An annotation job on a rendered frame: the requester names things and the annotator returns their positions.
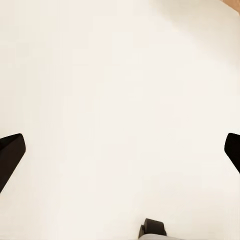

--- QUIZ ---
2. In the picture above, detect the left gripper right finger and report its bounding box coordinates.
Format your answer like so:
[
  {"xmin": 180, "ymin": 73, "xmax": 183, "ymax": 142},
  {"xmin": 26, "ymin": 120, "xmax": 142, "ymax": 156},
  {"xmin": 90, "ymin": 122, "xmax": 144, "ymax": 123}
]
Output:
[{"xmin": 224, "ymin": 133, "xmax": 240, "ymax": 173}]

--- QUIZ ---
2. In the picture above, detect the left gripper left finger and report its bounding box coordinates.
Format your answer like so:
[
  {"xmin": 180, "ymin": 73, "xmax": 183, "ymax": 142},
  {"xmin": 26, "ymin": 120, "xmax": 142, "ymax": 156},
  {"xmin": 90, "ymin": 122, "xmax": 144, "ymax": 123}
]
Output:
[{"xmin": 0, "ymin": 133, "xmax": 26, "ymax": 193}]

